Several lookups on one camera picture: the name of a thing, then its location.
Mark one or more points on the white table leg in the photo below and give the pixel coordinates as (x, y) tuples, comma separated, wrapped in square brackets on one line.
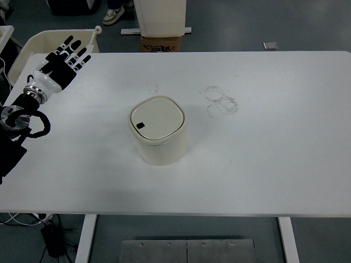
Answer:
[(85, 238), (288, 238)]

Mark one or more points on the cream plastic crate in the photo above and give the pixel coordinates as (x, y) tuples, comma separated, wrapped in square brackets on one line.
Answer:
[(41, 41)]

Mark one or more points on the person's leg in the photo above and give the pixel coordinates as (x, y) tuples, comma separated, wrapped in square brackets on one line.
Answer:
[(114, 3)]

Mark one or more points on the white side table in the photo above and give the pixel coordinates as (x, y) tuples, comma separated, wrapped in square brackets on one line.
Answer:
[(6, 35)]

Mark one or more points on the grey metal floor bar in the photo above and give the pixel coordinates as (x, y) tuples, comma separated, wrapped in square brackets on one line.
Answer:
[(129, 31)]

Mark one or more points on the person's shoe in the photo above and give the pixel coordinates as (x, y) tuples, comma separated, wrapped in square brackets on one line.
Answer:
[(112, 16)]

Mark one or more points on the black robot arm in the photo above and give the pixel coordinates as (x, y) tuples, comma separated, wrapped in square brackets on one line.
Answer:
[(13, 120)]

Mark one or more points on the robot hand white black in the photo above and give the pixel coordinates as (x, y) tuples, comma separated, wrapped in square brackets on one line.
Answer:
[(53, 78)]

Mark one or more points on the small grey floor plate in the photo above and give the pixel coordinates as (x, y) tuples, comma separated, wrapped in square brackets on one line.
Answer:
[(270, 46)]

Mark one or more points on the black power adapter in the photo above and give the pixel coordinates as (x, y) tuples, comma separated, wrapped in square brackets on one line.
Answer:
[(52, 241)]

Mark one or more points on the brown cardboard box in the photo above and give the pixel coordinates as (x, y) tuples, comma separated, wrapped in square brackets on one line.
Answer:
[(160, 45)]

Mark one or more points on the cream trash bin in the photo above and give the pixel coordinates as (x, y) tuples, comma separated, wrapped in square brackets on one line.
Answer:
[(164, 150)]

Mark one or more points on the cream trash bin lid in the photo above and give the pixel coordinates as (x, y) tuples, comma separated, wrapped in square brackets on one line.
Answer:
[(157, 117)]

